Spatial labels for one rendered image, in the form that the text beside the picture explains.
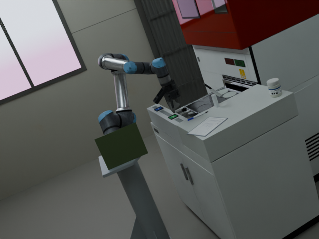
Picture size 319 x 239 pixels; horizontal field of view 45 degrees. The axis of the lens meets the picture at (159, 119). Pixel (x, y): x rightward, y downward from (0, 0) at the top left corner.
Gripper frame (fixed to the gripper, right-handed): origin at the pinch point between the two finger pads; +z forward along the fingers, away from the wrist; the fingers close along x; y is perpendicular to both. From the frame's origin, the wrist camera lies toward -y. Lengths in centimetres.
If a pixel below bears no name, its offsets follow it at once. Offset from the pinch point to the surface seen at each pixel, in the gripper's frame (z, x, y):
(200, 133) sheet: 4.6, -36.8, -0.9
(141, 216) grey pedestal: 65, 12, -44
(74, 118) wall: 42, 234, -45
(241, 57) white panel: -13, 0, 58
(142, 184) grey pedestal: 43, 11, -35
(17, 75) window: -29, 238, -81
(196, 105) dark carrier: 11.6, 20.7, 24.8
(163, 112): 5.9, 22.0, 0.4
